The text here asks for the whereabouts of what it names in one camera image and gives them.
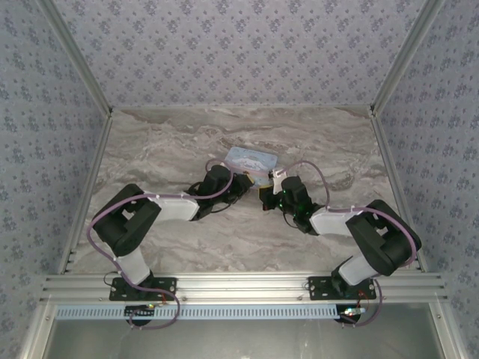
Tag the blue cartoon tin box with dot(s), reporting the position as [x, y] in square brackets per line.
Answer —
[254, 159]

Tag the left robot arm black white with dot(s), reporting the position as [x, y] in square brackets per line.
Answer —
[123, 224]

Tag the small right circuit board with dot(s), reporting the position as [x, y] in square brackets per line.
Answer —
[351, 312]

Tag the small circuit board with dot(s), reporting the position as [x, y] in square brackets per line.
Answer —
[140, 309]
[351, 312]

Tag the small left circuit board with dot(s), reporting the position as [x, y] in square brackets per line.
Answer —
[140, 309]

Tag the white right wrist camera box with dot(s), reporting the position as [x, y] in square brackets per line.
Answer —
[278, 179]

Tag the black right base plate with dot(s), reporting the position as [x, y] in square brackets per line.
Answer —
[320, 289]

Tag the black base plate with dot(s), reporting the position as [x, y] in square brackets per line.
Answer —
[320, 289]
[166, 289]

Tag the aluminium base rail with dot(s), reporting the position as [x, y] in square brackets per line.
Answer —
[243, 288]

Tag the aluminium table side rail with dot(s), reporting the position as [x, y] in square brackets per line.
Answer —
[90, 179]
[389, 157]

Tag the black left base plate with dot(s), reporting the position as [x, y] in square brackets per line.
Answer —
[166, 289]

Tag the aluminium frame post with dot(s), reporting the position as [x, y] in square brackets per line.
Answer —
[408, 56]
[75, 56]

